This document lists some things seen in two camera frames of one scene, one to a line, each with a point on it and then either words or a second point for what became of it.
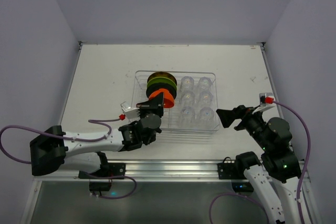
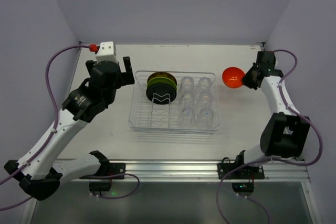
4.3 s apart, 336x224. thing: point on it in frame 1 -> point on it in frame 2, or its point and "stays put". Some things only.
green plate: x=164 y=80 stays put
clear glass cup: x=188 y=116 stays put
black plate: x=152 y=88 stays put
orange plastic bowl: x=168 y=98 -> x=232 y=77
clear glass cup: x=187 y=84 stays put
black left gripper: x=150 y=109 -> x=126 y=76
